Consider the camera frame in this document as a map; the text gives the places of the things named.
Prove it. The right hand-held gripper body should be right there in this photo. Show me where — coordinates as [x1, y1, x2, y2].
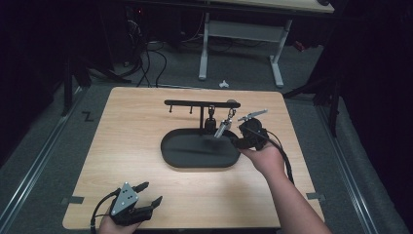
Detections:
[238, 108, 271, 152]

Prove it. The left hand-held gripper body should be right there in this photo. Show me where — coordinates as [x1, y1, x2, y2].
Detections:
[109, 181, 154, 227]

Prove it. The silver key with white strap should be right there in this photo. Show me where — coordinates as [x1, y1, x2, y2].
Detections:
[213, 108, 237, 139]

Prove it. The black car key with strap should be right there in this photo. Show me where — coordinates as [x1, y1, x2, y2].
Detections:
[205, 104, 217, 134]

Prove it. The black key rack with tray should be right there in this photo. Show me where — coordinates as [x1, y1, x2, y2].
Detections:
[160, 98, 243, 170]

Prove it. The person's left hand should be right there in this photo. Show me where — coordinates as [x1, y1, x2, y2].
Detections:
[96, 214, 143, 234]

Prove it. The person's right hand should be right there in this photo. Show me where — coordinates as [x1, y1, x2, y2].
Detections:
[240, 141, 287, 180]

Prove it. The black tripod stand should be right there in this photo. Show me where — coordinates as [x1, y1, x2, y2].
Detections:
[60, 53, 132, 117]
[282, 62, 344, 138]

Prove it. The desk with white metal legs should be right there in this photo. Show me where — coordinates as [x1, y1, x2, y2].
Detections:
[197, 0, 335, 90]

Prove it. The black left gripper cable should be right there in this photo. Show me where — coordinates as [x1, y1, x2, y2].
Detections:
[90, 187, 122, 234]

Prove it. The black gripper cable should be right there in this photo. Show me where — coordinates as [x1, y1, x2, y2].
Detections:
[243, 126, 296, 186]
[90, 187, 122, 234]

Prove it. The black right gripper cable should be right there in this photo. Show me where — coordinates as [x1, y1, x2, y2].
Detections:
[243, 126, 296, 186]

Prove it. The metal floor rail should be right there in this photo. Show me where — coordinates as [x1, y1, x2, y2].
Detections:
[0, 92, 84, 228]
[315, 105, 381, 234]

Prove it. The black floor cable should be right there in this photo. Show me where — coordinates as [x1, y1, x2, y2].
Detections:
[154, 49, 169, 89]
[135, 45, 153, 89]

